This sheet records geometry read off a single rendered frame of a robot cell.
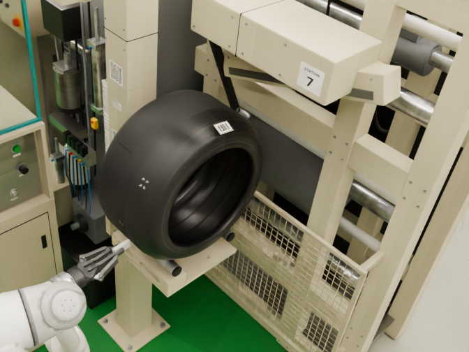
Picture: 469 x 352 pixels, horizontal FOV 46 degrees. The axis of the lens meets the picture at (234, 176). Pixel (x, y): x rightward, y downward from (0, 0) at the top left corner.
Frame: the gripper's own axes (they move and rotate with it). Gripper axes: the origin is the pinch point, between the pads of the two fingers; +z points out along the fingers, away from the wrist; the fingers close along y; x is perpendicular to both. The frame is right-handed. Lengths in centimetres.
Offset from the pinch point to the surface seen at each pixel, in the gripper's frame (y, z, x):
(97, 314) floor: 49, 3, 105
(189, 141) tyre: -9.0, 25.7, -38.8
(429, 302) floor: -66, 152, 126
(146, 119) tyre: 8.6, 22.5, -39.3
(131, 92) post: 25, 28, -38
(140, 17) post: 24, 36, -64
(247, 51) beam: -5, 55, -57
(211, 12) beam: 13, 56, -63
